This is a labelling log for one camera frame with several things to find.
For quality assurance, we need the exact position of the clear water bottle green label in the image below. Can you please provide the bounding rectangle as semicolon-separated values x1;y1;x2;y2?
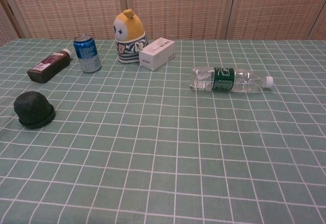
189;66;275;93

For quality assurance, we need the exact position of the dark juice bottle white cap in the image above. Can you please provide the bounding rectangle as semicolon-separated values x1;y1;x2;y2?
27;48;73;83

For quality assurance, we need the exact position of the green checkered tablecloth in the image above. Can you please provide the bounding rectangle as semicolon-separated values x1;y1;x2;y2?
0;38;326;224

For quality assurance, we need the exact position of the woven folding screen panel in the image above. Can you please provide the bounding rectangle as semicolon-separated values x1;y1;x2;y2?
226;0;326;41
307;11;326;41
124;0;239;40
0;0;19;47
0;0;127;40

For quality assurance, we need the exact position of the white cardboard box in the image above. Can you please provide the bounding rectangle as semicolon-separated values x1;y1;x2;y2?
139;37;176;71

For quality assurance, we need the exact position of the yellow striped plush toy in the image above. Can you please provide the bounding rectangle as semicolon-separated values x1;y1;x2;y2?
113;9;149;65

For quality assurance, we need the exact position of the blue soda can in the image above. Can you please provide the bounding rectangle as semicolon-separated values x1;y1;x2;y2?
73;34;102;74

